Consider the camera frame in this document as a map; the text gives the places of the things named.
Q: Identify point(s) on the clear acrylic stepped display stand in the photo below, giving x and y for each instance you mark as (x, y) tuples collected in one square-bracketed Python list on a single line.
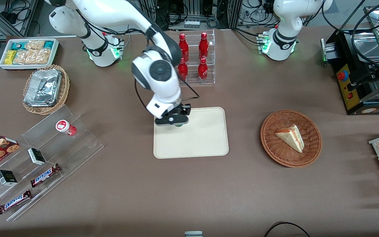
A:
[(77, 144)]

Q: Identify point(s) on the clear cracker packet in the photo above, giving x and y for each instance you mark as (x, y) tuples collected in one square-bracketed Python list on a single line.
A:
[(35, 44), (31, 57)]

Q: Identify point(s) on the white snack bin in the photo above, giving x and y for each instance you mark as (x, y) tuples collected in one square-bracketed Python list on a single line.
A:
[(55, 49)]

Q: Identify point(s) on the yellow snack packet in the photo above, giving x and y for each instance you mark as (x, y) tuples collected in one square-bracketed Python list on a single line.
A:
[(10, 56)]

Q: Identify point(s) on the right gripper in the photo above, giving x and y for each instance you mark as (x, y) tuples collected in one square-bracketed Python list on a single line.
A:
[(185, 110)]

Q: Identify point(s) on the clear acrylic bottle rack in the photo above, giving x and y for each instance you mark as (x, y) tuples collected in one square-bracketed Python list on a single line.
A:
[(211, 59)]

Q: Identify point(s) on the small black carton box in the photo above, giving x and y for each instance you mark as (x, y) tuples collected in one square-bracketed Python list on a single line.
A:
[(37, 156), (7, 177)]

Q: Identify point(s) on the sandwich wedge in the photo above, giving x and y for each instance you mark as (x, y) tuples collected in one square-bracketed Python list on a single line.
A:
[(291, 138)]

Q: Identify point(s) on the cream plastic tray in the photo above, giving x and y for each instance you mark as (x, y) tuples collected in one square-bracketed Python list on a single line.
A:
[(202, 138)]

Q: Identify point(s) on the white power strip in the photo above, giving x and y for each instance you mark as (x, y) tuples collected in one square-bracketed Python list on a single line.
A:
[(192, 23)]

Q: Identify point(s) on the stack of foil containers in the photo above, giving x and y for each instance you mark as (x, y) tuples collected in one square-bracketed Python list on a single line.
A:
[(42, 87)]

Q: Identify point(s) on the teal snack packet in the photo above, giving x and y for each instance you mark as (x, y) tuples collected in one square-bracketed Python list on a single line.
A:
[(48, 43), (17, 45)]

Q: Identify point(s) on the steel machine tray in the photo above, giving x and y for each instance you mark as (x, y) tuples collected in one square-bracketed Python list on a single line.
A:
[(368, 46)]

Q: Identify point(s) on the red gum jar white lid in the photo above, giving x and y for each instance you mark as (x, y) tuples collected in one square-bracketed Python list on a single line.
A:
[(65, 126)]

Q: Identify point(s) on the red cola bottle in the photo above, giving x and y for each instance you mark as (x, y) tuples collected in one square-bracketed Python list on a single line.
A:
[(202, 69), (203, 42), (183, 70), (184, 44)]

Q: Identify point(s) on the light wicker basket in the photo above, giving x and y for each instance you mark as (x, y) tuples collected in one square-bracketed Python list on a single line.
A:
[(63, 89)]

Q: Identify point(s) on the brown wicker basket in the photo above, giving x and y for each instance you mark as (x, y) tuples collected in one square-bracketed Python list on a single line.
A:
[(275, 148)]

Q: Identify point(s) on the black machine yellow panel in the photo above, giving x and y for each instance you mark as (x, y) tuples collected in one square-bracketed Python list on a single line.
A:
[(357, 75)]

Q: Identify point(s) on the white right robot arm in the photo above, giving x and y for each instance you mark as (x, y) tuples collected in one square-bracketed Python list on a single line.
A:
[(161, 87)]

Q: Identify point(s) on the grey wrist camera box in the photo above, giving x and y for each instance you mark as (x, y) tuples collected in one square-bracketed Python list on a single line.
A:
[(169, 120)]

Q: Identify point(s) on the small grey device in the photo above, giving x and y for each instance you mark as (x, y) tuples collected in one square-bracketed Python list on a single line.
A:
[(193, 233)]

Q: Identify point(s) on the Snickers chocolate bar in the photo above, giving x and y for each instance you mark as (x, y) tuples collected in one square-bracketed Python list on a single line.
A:
[(14, 201), (45, 175)]

